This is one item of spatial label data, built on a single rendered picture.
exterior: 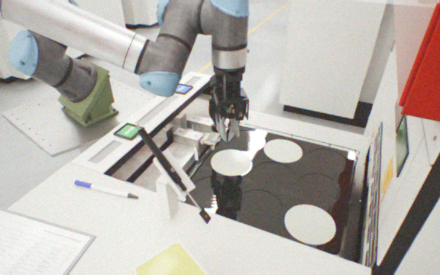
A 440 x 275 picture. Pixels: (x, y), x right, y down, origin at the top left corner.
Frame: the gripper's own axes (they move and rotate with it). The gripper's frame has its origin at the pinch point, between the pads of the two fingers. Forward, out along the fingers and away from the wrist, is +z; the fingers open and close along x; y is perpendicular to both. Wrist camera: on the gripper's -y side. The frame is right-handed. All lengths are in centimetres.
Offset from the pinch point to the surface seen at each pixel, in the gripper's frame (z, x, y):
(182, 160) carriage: 5.7, -12.1, 1.4
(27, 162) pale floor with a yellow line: 93, -120, -125
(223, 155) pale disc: 3.6, -1.6, 3.7
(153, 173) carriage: 5.7, -19.5, 4.9
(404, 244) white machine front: -10.1, 15.7, 44.2
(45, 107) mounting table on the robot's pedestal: 12, -61, -48
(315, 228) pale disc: 3.8, 11.9, 29.7
